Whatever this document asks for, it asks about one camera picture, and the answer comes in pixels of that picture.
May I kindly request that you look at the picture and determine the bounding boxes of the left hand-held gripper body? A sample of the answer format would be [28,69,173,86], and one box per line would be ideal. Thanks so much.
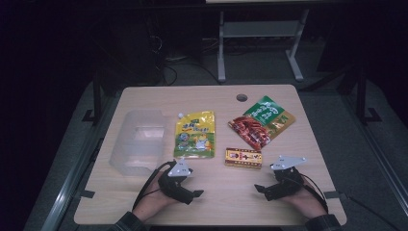
[157,158,194,203]

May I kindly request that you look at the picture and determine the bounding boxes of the black floor cables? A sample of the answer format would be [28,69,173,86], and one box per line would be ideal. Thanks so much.
[150,33,223,87]

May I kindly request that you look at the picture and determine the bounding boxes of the person's right hand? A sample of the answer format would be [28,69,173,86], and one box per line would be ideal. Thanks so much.
[279,178,327,221]

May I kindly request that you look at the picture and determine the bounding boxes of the green red snack packet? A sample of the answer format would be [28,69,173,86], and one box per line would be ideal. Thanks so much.
[227,94,296,151]

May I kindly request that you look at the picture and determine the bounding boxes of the person's left hand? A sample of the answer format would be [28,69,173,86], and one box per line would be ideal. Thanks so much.
[132,172,176,222]

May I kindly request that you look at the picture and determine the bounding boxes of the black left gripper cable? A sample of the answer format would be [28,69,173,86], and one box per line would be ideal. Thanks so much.
[132,161,177,210]

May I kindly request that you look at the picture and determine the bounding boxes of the clear plastic container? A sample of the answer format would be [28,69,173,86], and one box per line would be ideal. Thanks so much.
[109,109,168,177]

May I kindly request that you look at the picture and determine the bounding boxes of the yellow spouted pouch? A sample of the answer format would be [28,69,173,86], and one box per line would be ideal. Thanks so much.
[173,111,217,159]

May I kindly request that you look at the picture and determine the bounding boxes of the small gold red box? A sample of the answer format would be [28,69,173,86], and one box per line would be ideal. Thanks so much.
[223,146,264,170]

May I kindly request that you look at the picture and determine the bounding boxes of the black metal stand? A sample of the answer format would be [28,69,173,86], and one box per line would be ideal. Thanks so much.
[81,68,104,126]
[354,62,383,126]

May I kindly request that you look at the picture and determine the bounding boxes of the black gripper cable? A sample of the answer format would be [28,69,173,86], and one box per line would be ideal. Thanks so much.
[132,161,177,210]
[299,172,330,214]

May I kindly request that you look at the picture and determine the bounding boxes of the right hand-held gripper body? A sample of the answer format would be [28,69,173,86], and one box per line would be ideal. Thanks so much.
[269,155,308,198]

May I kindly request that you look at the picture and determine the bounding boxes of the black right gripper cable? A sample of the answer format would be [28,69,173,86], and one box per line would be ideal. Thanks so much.
[299,172,330,214]

